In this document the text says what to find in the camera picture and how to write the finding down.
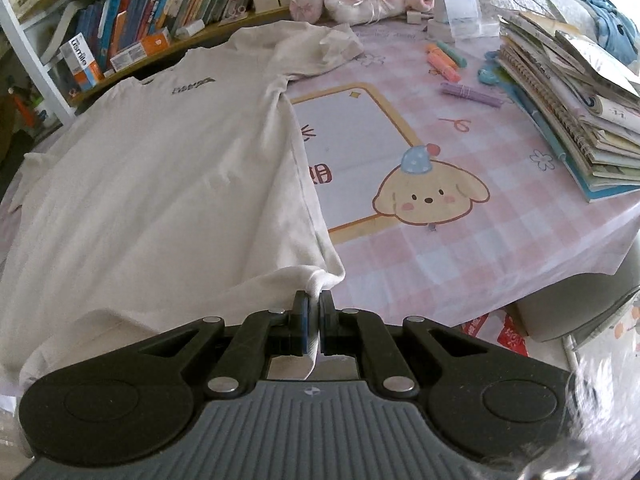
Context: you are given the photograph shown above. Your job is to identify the purple pen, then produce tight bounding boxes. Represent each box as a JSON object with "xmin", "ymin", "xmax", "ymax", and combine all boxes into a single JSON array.
[{"xmin": 440, "ymin": 82, "xmax": 503, "ymax": 108}]

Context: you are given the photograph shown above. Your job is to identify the green highlighter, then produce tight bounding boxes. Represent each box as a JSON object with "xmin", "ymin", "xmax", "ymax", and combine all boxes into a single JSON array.
[{"xmin": 439, "ymin": 41, "xmax": 469, "ymax": 69}]

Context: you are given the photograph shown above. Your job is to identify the cream printed t-shirt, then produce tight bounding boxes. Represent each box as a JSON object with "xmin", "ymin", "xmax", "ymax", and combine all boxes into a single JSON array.
[{"xmin": 0, "ymin": 20, "xmax": 366, "ymax": 396}]

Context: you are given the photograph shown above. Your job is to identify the clear plastic box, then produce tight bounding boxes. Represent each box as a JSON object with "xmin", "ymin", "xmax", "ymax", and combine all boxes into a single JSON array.
[{"xmin": 434, "ymin": 0, "xmax": 502, "ymax": 42}]

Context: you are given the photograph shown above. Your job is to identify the stack of spiral notebooks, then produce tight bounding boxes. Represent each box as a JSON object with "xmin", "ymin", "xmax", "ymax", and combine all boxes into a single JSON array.
[{"xmin": 495, "ymin": 9, "xmax": 640, "ymax": 204}]

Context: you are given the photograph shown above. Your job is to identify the red printed bag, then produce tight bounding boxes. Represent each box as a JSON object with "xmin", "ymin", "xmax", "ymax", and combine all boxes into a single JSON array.
[{"xmin": 461, "ymin": 309, "xmax": 532, "ymax": 358}]

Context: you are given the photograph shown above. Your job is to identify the row of colourful books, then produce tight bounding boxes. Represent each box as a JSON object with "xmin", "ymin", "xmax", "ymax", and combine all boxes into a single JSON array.
[{"xmin": 70, "ymin": 0, "xmax": 296, "ymax": 73}]

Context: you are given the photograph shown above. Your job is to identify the blue plastic clip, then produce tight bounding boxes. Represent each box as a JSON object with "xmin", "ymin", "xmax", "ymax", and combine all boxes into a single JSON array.
[{"xmin": 476, "ymin": 61, "xmax": 502, "ymax": 87}]

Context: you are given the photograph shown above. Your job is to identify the blue cloth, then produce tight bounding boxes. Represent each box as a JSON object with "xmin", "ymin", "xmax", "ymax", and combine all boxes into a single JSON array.
[{"xmin": 582, "ymin": 0, "xmax": 640, "ymax": 63}]

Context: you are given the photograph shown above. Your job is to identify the grey chair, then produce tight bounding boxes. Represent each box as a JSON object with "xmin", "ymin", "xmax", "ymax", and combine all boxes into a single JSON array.
[{"xmin": 514, "ymin": 245, "xmax": 640, "ymax": 348}]

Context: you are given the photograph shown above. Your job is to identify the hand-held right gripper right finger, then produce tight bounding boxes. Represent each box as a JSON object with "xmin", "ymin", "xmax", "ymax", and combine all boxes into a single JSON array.
[{"xmin": 320, "ymin": 290, "xmax": 493, "ymax": 398}]

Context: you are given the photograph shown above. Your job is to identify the red tassel charm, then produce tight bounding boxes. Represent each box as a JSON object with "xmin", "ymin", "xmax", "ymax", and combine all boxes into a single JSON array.
[{"xmin": 11, "ymin": 89, "xmax": 36, "ymax": 130}]

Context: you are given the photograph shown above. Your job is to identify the white wooden bookshelf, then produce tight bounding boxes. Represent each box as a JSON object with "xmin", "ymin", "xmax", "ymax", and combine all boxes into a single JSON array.
[{"xmin": 0, "ymin": 0, "xmax": 301, "ymax": 126}]

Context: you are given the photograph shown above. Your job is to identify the white orange blue carton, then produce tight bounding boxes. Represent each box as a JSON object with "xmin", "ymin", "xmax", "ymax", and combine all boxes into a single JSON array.
[{"xmin": 59, "ymin": 33, "xmax": 104, "ymax": 93}]

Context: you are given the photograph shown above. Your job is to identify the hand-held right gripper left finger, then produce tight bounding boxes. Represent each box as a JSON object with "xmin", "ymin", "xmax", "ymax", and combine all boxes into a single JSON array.
[{"xmin": 130, "ymin": 290, "xmax": 310, "ymax": 398}]

